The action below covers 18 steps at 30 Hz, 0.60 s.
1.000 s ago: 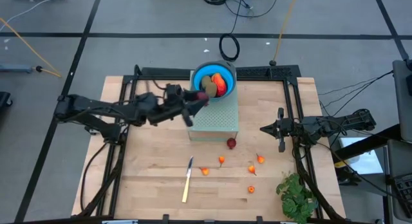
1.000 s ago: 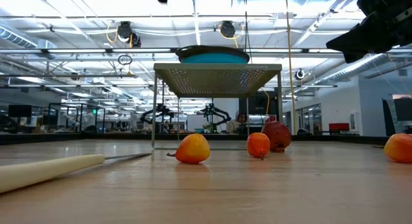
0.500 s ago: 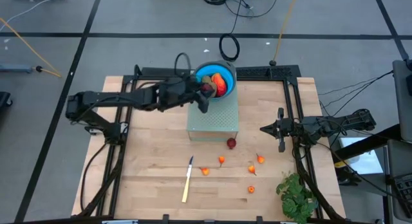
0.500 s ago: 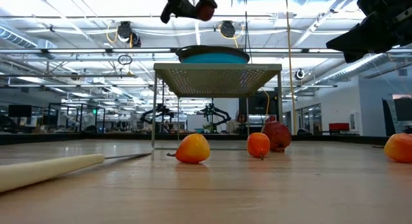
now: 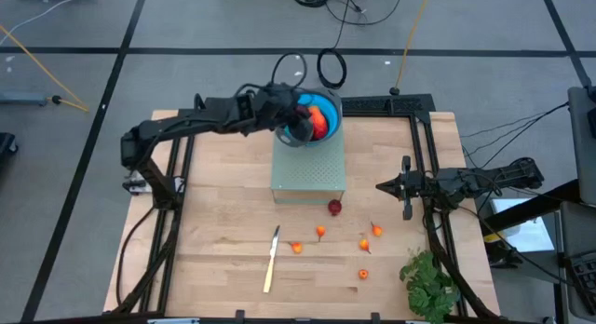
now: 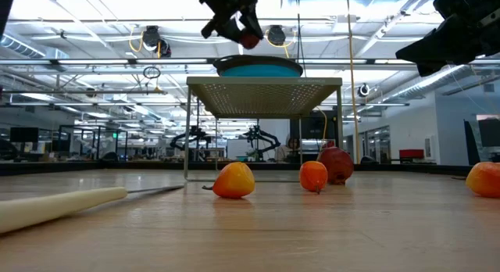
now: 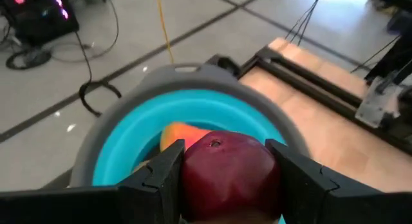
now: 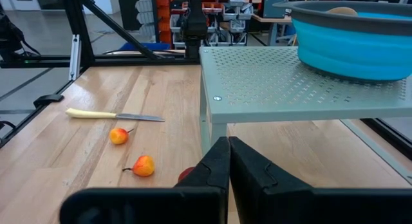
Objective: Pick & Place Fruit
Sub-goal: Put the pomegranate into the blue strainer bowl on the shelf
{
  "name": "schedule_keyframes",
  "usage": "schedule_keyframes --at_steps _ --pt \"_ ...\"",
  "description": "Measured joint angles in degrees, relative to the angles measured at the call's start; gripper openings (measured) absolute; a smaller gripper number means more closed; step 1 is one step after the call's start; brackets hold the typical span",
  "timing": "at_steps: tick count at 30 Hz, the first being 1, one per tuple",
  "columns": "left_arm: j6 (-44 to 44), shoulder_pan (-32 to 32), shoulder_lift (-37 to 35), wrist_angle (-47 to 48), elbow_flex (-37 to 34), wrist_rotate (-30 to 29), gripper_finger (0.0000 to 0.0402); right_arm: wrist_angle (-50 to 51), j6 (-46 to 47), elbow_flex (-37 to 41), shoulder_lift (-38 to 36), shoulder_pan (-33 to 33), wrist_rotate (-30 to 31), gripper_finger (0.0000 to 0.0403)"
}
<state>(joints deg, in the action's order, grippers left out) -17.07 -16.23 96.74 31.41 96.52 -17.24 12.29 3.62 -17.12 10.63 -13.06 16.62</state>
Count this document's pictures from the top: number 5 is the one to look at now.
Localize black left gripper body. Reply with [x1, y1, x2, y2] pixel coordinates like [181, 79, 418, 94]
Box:
[250, 82, 303, 133]

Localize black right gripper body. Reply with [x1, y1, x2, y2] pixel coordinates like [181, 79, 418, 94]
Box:
[398, 155, 438, 222]

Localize red orange mango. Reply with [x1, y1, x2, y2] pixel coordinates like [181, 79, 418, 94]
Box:
[308, 105, 330, 142]

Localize blue collapsible bowl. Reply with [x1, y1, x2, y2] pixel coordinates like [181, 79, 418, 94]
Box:
[274, 87, 345, 148]

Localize green perforated metal riser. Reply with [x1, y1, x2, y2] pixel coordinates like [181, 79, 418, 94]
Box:
[270, 127, 346, 206]

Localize green leafy plant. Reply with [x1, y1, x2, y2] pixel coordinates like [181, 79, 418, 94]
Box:
[399, 249, 461, 324]

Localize white floor panel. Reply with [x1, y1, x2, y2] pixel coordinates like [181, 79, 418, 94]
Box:
[491, 197, 558, 254]

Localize black diagonal beam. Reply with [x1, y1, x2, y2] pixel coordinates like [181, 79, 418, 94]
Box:
[479, 178, 583, 232]

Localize gray cart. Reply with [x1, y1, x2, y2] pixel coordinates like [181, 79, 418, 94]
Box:
[558, 200, 596, 323]

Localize gray cabinet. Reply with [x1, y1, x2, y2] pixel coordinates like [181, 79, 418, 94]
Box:
[566, 85, 596, 208]

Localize black keyboard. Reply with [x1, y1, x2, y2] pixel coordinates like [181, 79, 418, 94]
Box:
[568, 251, 596, 292]

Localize gray stand foot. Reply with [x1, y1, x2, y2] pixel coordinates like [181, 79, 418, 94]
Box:
[0, 91, 51, 107]

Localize black wheeled base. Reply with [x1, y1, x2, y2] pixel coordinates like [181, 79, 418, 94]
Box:
[0, 131, 20, 158]

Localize coiled black floor cable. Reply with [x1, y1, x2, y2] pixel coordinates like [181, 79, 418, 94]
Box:
[317, 0, 355, 90]

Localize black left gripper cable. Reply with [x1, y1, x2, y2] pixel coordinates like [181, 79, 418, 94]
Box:
[270, 51, 309, 90]

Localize thin black floor cable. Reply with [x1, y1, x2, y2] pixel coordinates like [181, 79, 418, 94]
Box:
[460, 100, 572, 157]

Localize yellow cable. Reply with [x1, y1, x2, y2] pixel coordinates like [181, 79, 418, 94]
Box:
[0, 24, 90, 114]
[393, 0, 433, 96]

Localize cream handled table knife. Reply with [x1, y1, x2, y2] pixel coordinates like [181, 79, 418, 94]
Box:
[263, 224, 281, 294]

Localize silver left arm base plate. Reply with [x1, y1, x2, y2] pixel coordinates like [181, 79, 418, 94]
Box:
[122, 172, 155, 196]

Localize white floor cable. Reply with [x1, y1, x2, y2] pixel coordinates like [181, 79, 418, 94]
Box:
[0, 0, 83, 34]

